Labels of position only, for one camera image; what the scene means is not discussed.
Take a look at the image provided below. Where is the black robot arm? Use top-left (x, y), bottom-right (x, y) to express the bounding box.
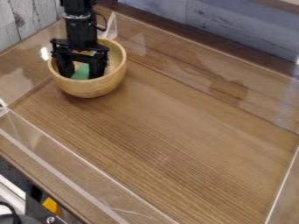
top-left (51, 0), bottom-right (110, 79)

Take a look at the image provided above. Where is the clear acrylic front wall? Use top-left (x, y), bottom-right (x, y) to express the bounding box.
top-left (0, 99), bottom-right (178, 224)

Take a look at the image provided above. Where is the brown wooden bowl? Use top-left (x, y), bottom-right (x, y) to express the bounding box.
top-left (48, 38), bottom-right (127, 98)

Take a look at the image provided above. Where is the clear acrylic corner bracket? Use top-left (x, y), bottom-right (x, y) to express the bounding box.
top-left (102, 12), bottom-right (118, 39)

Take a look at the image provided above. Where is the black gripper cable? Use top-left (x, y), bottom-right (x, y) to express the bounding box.
top-left (92, 11), bottom-right (108, 32)

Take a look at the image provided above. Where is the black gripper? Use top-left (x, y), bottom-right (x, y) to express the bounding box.
top-left (51, 16), bottom-right (110, 79)

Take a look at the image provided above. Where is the green rectangular block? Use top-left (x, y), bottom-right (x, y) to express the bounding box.
top-left (71, 60), bottom-right (91, 80)

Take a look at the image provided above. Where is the yellow label tag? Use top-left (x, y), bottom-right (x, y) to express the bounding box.
top-left (42, 198), bottom-right (60, 214)

